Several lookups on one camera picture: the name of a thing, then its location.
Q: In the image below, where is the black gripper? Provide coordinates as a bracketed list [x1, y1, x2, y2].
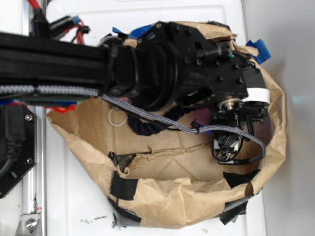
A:
[211, 68, 270, 164]

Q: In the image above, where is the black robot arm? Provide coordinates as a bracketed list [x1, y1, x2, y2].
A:
[0, 22, 270, 165]

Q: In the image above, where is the blue tape piece right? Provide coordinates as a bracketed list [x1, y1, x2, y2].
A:
[246, 39, 272, 64]

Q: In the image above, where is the blue tape piece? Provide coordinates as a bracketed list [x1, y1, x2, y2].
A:
[246, 39, 272, 64]
[112, 25, 153, 39]

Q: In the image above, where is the brown paper bag bin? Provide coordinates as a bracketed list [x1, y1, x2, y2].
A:
[45, 20, 287, 230]

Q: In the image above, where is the blue tape piece top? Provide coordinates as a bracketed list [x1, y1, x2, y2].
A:
[112, 25, 153, 39]

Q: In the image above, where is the dark blue rope toy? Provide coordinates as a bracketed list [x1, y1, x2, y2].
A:
[128, 106, 195, 136]

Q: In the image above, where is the grey braided cable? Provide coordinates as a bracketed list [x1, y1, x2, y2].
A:
[0, 85, 267, 166]

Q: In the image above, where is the white plastic ring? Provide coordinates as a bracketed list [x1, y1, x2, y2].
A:
[108, 109, 128, 127]

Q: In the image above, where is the red wire bundle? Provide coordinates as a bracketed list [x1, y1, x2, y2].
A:
[27, 0, 91, 45]

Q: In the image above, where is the aluminium extrusion rail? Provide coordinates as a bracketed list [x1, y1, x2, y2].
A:
[15, 0, 47, 236]

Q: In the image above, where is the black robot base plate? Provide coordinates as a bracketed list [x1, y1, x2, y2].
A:
[0, 105, 36, 198]

